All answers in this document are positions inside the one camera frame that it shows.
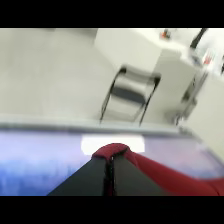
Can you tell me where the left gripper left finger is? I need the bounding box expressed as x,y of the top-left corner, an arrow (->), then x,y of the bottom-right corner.
47,156 -> 110,197

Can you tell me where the white desk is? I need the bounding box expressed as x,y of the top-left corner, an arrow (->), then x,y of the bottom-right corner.
94,28 -> 224,158

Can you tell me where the red garment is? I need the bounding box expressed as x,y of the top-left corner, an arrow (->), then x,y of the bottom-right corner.
91,143 -> 224,197

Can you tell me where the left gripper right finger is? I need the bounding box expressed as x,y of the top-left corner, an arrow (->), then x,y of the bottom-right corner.
110,153 -> 170,197

